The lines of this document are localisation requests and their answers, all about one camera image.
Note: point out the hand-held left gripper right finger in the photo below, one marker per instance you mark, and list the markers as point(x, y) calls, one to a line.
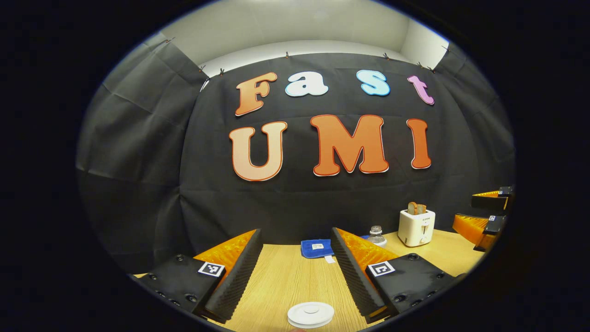
point(357, 281)

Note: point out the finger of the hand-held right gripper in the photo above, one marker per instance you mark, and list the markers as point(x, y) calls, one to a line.
point(474, 228)
point(488, 200)

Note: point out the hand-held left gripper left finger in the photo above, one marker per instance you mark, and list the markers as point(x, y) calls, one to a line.
point(235, 281)

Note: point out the clear water bottle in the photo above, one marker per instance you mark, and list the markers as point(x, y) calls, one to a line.
point(377, 236)

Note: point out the blue towel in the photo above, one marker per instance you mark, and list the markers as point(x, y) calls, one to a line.
point(315, 248)

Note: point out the toast slice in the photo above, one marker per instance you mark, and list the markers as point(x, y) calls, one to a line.
point(411, 208)
point(421, 209)

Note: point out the white toaster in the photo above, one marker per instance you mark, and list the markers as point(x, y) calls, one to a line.
point(416, 228)

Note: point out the black backdrop cloth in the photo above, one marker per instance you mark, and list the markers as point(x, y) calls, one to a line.
point(299, 203)

